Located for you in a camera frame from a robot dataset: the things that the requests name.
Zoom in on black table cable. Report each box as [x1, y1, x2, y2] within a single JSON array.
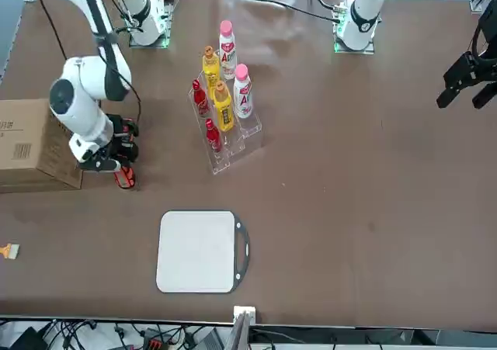
[[228, 0, 339, 22]]

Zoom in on black power strip red switches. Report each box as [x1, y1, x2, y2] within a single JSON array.
[[142, 328, 176, 350]]

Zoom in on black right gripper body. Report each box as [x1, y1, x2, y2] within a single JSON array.
[[101, 113, 141, 165]]

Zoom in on aluminium frame post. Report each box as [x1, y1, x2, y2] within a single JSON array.
[[232, 305, 258, 350]]

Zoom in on yellow drink bottle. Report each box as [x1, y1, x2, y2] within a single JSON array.
[[201, 45, 221, 98], [212, 81, 236, 133]]

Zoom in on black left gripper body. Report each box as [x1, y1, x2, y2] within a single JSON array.
[[471, 2, 497, 70]]

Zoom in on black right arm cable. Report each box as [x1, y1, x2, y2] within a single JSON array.
[[77, 0, 143, 132]]

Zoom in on brown cardboard box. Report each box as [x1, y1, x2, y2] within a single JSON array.
[[0, 98, 85, 195]]

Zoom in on red cola bottle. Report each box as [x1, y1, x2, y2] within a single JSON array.
[[192, 78, 210, 118], [204, 119, 224, 154]]

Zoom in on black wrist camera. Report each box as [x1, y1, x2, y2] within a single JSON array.
[[78, 157, 122, 173]]

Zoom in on white bottle pink cap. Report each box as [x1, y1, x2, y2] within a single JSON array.
[[232, 63, 254, 120], [218, 19, 238, 81]]

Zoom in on orange black barcode scanner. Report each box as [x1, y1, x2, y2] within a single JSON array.
[[112, 117, 140, 191]]

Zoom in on clear acrylic tiered shelf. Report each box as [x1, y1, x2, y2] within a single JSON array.
[[187, 66, 264, 177]]

